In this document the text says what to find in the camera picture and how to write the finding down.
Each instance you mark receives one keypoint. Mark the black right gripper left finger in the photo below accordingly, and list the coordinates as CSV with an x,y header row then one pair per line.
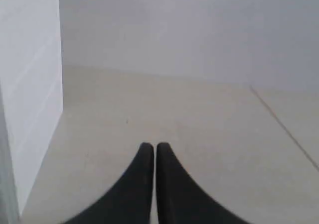
x,y
129,200

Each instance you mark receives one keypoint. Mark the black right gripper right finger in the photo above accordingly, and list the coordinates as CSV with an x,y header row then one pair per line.
x,y
180,200

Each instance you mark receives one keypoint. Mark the white clear drawer cabinet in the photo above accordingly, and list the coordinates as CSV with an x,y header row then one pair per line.
x,y
30,85

